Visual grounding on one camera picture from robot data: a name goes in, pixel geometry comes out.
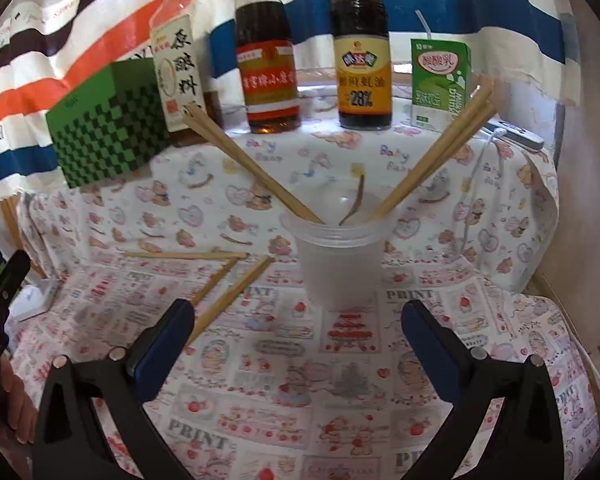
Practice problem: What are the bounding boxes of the printed tablecloth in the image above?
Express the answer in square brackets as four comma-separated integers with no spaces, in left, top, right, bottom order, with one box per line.
[2,82,600,480]

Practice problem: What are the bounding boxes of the striped cloth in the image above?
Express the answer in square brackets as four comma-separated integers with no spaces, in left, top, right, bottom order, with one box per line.
[0,0,583,201]

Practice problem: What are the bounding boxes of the white cable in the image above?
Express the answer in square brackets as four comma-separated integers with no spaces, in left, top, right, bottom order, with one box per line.
[459,127,507,261]

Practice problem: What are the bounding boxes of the wooden slats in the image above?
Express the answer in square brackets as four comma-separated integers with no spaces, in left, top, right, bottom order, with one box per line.
[0,195,48,281]

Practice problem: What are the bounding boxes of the white charger device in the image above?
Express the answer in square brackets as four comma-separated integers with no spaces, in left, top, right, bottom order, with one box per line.
[482,120,545,151]

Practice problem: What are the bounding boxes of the light wooden chopstick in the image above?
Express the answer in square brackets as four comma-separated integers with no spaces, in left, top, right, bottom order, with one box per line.
[369,77,493,220]
[190,257,240,307]
[122,251,251,261]
[181,112,311,221]
[184,255,276,347]
[375,89,496,217]
[186,104,326,225]
[384,101,498,211]

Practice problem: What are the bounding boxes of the green drink carton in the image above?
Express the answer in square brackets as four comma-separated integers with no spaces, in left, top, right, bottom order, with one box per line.
[410,37,473,133]

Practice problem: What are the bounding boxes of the green checkered box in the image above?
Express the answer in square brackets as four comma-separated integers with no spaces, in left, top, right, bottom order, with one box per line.
[45,57,173,191]

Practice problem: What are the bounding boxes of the red-capped brown oil bottle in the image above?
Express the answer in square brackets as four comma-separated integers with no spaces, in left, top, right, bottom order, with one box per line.
[234,0,302,135]

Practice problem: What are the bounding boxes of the beige board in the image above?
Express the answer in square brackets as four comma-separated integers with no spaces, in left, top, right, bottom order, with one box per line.
[555,10,600,341]

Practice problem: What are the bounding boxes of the dark wooden chopstick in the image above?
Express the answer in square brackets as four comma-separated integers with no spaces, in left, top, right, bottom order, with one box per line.
[338,174,367,227]

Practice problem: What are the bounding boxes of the clear cooking wine bottle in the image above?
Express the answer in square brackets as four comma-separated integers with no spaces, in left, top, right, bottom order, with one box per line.
[149,0,216,147]

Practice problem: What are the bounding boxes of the person's left hand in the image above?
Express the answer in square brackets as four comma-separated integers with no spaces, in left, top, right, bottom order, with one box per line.
[0,356,38,444]

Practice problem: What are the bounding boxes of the white drinking straw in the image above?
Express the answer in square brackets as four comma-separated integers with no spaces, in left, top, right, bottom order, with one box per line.
[415,10,434,41]

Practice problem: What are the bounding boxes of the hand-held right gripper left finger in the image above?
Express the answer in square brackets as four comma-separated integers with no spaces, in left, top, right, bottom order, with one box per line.
[32,299,197,480]

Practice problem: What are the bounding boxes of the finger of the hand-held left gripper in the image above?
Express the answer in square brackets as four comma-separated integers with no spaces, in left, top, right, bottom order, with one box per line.
[0,251,32,328]

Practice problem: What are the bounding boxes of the white box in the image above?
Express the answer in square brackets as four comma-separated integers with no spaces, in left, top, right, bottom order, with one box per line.
[17,280,63,323]

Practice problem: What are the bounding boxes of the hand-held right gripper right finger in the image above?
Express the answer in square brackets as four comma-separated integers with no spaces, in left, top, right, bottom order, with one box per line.
[401,299,567,480]

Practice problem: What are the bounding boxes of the yellow-label dark sauce bottle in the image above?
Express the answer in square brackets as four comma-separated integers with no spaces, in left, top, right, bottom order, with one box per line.
[329,0,394,131]

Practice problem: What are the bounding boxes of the clear plastic cup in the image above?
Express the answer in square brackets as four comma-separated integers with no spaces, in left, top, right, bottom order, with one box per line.
[279,187,397,311]

